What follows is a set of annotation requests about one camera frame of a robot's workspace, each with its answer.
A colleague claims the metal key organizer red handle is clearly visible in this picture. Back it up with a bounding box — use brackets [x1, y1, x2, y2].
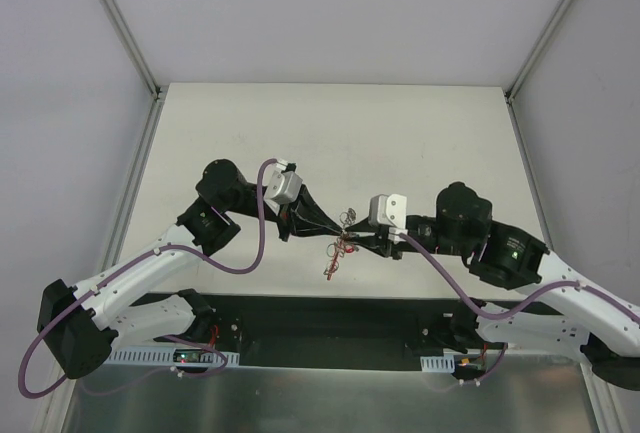
[323, 208, 359, 281]

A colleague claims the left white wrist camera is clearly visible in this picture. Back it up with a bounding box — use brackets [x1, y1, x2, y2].
[264, 159, 303, 215]

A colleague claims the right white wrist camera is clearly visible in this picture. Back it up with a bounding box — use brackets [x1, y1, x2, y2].
[368, 194, 408, 244]

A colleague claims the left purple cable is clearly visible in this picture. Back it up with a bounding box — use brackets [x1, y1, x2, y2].
[17, 157, 281, 398]

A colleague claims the right aluminium frame post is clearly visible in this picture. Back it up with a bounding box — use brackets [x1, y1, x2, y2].
[504, 0, 604, 102]

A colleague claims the aluminium frame post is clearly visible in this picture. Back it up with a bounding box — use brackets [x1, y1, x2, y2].
[74, 0, 169, 102]
[504, 0, 604, 102]

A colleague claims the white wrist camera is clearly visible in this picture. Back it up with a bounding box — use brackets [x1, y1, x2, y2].
[368, 194, 408, 244]
[264, 159, 303, 215]

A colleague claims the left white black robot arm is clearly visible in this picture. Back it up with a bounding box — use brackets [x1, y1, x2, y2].
[37, 159, 341, 379]

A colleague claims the left white cable duct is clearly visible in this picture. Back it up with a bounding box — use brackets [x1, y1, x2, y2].
[105, 346, 240, 368]

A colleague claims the white cable duct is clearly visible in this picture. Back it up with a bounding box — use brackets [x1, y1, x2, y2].
[105, 346, 240, 368]
[420, 354, 456, 374]

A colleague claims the left aluminium frame post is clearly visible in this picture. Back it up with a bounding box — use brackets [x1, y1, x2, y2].
[74, 0, 169, 102]

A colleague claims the right white cable duct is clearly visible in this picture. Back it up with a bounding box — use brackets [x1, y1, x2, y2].
[420, 354, 456, 374]

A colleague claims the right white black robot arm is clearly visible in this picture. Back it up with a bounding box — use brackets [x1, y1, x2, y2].
[347, 182, 639, 391]

